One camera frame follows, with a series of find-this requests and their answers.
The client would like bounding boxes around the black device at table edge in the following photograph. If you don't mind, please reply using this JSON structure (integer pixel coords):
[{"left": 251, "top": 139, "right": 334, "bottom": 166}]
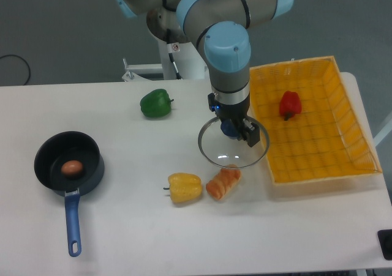
[{"left": 377, "top": 229, "right": 392, "bottom": 261}]

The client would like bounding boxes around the glass pot lid blue knob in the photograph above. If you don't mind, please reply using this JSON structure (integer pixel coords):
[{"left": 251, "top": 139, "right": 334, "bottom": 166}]
[{"left": 198, "top": 117, "right": 270, "bottom": 169}]

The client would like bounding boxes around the brown egg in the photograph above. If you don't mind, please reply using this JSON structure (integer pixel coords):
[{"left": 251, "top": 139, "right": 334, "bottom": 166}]
[{"left": 61, "top": 160, "right": 83, "bottom": 177}]

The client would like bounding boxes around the toy bread loaf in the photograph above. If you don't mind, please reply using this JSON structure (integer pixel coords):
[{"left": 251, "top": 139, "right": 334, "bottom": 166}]
[{"left": 205, "top": 164, "right": 242, "bottom": 201}]

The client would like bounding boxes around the yellow plastic basket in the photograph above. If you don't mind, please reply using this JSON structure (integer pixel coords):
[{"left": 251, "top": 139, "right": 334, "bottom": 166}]
[{"left": 250, "top": 56, "right": 382, "bottom": 185}]

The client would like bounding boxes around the black floor cable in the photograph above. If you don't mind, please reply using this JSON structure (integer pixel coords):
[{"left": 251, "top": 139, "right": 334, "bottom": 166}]
[{"left": 0, "top": 54, "right": 31, "bottom": 86}]

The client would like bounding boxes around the dark pot blue handle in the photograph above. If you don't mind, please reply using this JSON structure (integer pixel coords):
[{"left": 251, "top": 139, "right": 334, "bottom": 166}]
[{"left": 34, "top": 131, "right": 105, "bottom": 257}]

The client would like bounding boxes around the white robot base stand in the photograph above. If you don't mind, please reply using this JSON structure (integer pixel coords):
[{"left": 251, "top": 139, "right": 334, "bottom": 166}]
[{"left": 122, "top": 8, "right": 212, "bottom": 83}]

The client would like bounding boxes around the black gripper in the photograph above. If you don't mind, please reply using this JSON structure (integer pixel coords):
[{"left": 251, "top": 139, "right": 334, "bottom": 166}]
[{"left": 208, "top": 93, "right": 260, "bottom": 147}]

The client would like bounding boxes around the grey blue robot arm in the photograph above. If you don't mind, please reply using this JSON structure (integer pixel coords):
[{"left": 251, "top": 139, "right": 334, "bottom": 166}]
[{"left": 116, "top": 0, "right": 294, "bottom": 147}]

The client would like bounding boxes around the red bell pepper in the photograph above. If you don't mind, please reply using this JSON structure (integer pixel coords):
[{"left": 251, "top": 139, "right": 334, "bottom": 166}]
[{"left": 279, "top": 91, "right": 302, "bottom": 121}]

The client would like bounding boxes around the green bell pepper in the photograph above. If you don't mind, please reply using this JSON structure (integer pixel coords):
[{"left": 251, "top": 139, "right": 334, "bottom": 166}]
[{"left": 140, "top": 89, "right": 174, "bottom": 118}]

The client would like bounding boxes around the yellow bell pepper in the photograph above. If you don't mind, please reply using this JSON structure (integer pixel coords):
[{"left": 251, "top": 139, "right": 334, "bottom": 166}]
[{"left": 167, "top": 173, "right": 203, "bottom": 204}]

